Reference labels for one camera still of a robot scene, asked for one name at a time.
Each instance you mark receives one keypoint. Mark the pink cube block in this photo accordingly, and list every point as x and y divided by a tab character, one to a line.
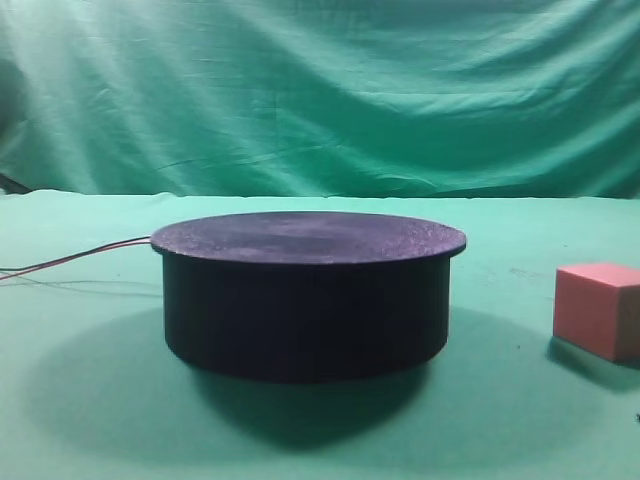
596	308

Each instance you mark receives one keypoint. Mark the black round turntable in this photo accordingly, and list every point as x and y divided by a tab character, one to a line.
306	297

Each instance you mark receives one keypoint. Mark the green backdrop cloth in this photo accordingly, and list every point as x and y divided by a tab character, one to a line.
322	98

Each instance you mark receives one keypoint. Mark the green table cloth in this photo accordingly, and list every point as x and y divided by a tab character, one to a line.
90	391

